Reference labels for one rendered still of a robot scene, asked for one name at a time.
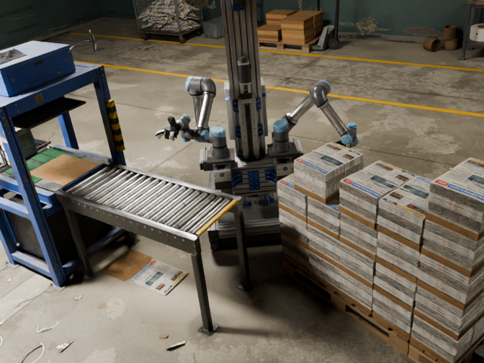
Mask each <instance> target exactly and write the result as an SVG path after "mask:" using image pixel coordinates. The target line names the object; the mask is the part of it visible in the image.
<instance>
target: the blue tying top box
mask: <svg viewBox="0 0 484 363"><path fill-rule="evenodd" d="M13 48H14V49H16V50H19V51H20V52H21V53H23V54H25V55H26V56H23V57H21V58H17V59H14V60H11V61H9V62H6V63H3V64H1V65H0V95H2V96H6V97H10V96H13V95H15V94H18V93H20V92H23V91H26V90H28V89H31V88H33V87H35V86H38V85H41V84H44V83H45V82H48V81H51V80H53V79H56V78H58V77H61V76H64V75H66V74H68V73H71V72H73V71H76V67H75V65H74V62H73V56H72V53H71V51H70V52H69V53H67V50H68V49H69V48H70V45H65V44H58V43H51V42H38V41H30V42H26V43H24V44H21V45H17V46H14V47H12V48H7V49H5V50H1V51H0V53H3V52H5V51H8V50H12V49H13Z"/></svg>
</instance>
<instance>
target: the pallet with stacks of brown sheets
mask: <svg viewBox="0 0 484 363"><path fill-rule="evenodd" d="M323 29H324V26H323V12H322V11H305V10H301V11H299V12H297V13H296V10H283V9H275V10H273V11H270V12H268V13H266V24H264V25H262V26H260V27H259V28H257V32H258V43H259V48H260V49H269V50H284V51H293V52H301V53H309V52H311V46H312V45H314V44H318V42H319V40H320V38H321V34H322V32H323ZM262 43H274V44H277V47H276V48H275V47H266V46H261V44H262ZM286 45H301V46H302V50H300V49H291V48H286Z"/></svg>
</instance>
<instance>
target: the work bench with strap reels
mask: <svg viewBox="0 0 484 363"><path fill-rule="evenodd" d="M466 4H468V6H467V16H466V21H465V31H464V37H463V42H462V52H461V58H460V59H459V61H465V50H466V47H468V50H473V49H474V48H484V24H476V21H477V15H478V8H483V9H484V0H476V1H473V0H468V1H467V2H466ZM471 8H475V9H474V14H473V20H472V26H471V29H470V36H469V37H468V38H467V34H468V29H469V23H470V14H471Z"/></svg>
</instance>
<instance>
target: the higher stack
mask: <svg viewBox="0 0 484 363"><path fill-rule="evenodd" d="M450 169H451V168H449V171H448V172H446V173H444V174H442V175H441V176H439V177H437V178H436V179H435V180H433V181H432V182H431V183H430V188H429V191H430V192H429V206H428V210H427V212H428V213H430V214H432V215H435V216H437V217H439V218H441V219H444V220H446V221H448V222H451V223H453V224H455V225H458V226H459V227H462V228H464V229H467V230H469V231H472V232H473V233H477V234H480V233H481V232H482V231H484V161H481V160H478V159H476V158H469V159H467V160H465V161H463V162H462V163H460V164H459V165H457V166H455V167H454V168H453V169H451V171H450ZM424 228H425V229H424V231H423V234H424V236H423V239H424V240H423V248H424V249H426V250H428V251H430V252H432V253H434V254H436V255H438V256H440V257H442V258H444V259H446V260H448V261H450V262H452V263H454V264H456V265H458V266H460V267H462V268H464V269H466V270H468V271H472V270H473V269H475V268H476V267H477V266H479V265H480V264H481V263H482V262H484V236H483V237H482V238H481V239H480V240H479V241H474V240H473V239H471V238H468V237H466V236H464V235H461V234H459V233H457V232H454V231H453V230H450V229H448V228H445V227H443V226H441V225H439V224H436V223H434V222H432V221H430V220H427V219H426V220H425V227H424ZM420 262H421V263H420V269H419V272H418V280H419V281H421V282H423V283H425V284H427V285H428V286H430V287H433V288H434V289H436V290H438V291H440V292H442V293H444V294H445V295H447V296H449V297H451V298H452V299H454V300H456V301H457V302H459V303H462V304H463V305H466V304H467V303H468V302H469V301H470V300H471V299H472V298H473V297H474V296H475V295H476V294H477V293H478V292H479V291H481V290H482V289H483V288H484V266H483V267H482V268H481V269H480V270H478V271H477V272H476V273H475V274H474V275H472V276H471V278H469V277H466V276H465V275H463V274H461V273H459V272H457V271H455V270H453V269H451V268H449V267H448V266H445V265H443V264H441V263H439V262H438V261H435V260H433V259H431V258H429V257H427V256H425V255H423V254H421V255H420ZM415 301H416V306H415V310H417V311H418V312H420V313H422V314H424V315H425V316H427V317H428V318H430V319H432V320H433V321H435V322H437V323H438V324H439V325H441V326H443V327H445V328H446V329H448V330H450V331H451V332H453V333H455V334H457V335H458V336H459V335H460V334H461V333H462V332H463V331H464V330H465V329H466V328H467V327H468V326H469V325H470V324H471V323H472V322H473V321H474V320H475V319H476V320H477V319H478V316H480V315H481V314H482V313H483V312H484V292H483V293H482V294H481V295H480V296H479V297H478V298H477V299H476V300H475V301H473V302H472V303H471V304H470V305H469V306H468V307H467V308H466V309H465V310H464V311H463V310H460V309H459V308H457V307H455V306H453V305H452V304H450V303H448V302H446V301H445V300H443V299H441V298H440V297H437V296H436V295H434V294H432V293H430V292H428V291H427V290H425V289H423V288H421V287H419V286H418V285H417V289H416V299H415ZM483 334H484V316H483V317H482V318H481V319H480V320H479V321H478V322H477V323H476V324H475V325H474V326H473V327H472V328H471V329H470V330H469V331H468V332H467V333H466V334H465V335H463V336H462V337H461V338H460V339H459V340H458V341H457V340H455V339H453V338H452V337H450V336H448V335H447V334H445V333H444V332H442V331H440V330H439V329H437V328H435V327H434V326H432V325H431V324H429V323H427V322H426V321H424V320H422V319H421V318H419V317H418V316H416V315H414V317H413V327H412V329H411V337H412V338H414V339H415V340H417V341H419V342H420V343H422V344H423V345H424V346H427V347H428V348H430V349H431V350H432V351H434V352H436V353H437V354H438V355H440V356H441V357H443V358H445V359H446V360H447V361H449V362H451V363H455V362H456V361H457V360H458V359H459V358H460V357H461V356H462V355H463V354H464V353H465V352H466V351H467V350H468V349H469V348H470V347H471V346H472V344H473V343H474V342H475V341H477V340H478V339H479V338H480V337H481V336H482V335H483ZM479 344H482V345H484V337H482V338H481V340H479V342H477V343H476V345H475V346H474V347H473V348H472V349H471V350H470V351H469V352H468V353H467V354H466V355H465V356H464V357H463V358H462V359H461V360H460V361H459V363H471V361H472V355H473V352H474V349H475V348H476V347H477V346H478V345H479ZM408 357H409V358H410V359H412V360H413V361H414V362H416V363H443V362H441V361H439V360H438V359H437V358H435V357H433V356H432V355H430V354H429V353H427V352H426V351H424V350H423V349H421V348H420V347H418V346H416V345H415V344H414V343H412V342H411V341H410V344H409V352H408Z"/></svg>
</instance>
